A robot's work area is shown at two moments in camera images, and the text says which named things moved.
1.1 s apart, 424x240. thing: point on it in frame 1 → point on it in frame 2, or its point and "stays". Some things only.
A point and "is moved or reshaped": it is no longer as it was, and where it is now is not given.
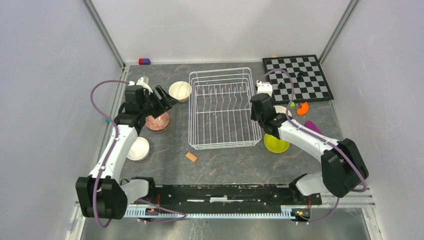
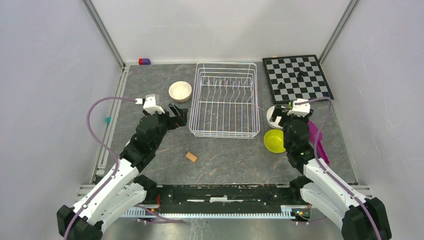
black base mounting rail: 230,199 stays
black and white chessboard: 309,81 stays
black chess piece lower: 281,86 stays
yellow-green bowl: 275,145 stays
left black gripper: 164,104 → 176,121
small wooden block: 191,157 stays
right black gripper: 253,116 → 278,111
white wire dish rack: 219,109 is moved or reshaped
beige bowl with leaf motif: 181,90 stays
